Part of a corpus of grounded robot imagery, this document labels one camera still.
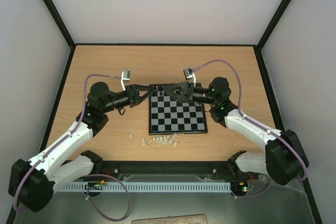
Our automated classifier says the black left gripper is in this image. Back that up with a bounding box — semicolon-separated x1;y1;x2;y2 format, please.
103;84;154;113

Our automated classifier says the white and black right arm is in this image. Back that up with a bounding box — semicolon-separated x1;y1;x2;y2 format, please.
164;77;309;186

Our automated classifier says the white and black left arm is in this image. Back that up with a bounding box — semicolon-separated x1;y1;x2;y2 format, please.
8;82;154;212

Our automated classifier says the white chess pieces cluster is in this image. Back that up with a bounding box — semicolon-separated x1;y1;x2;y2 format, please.
152;134;177;146

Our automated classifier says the small circuit board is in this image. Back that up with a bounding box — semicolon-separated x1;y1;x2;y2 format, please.
236;180;256;193

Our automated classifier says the black and grey chessboard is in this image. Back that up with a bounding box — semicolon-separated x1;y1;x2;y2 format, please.
149;84;208;135

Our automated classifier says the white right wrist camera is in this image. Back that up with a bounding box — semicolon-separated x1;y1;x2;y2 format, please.
183;68;196;84

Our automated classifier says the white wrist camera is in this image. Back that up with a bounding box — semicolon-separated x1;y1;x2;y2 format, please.
120;70;131;91
183;68;196;84

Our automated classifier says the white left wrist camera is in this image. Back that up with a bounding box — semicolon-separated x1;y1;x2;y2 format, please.
120;70;131;91

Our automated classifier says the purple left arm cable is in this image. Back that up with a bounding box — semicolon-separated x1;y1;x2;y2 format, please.
13;73;131;220

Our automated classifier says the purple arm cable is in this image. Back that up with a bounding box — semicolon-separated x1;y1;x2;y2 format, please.
191;59;309;199
13;73;131;220

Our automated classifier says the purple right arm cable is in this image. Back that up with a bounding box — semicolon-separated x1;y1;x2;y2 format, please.
191;59;309;199

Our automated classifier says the black enclosure frame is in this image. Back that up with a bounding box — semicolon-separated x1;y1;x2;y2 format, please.
1;0;335;223

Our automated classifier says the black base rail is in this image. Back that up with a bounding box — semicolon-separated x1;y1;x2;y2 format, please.
89;161;263;182

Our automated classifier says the light blue cable duct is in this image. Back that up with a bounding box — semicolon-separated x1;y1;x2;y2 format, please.
56;181;232;193

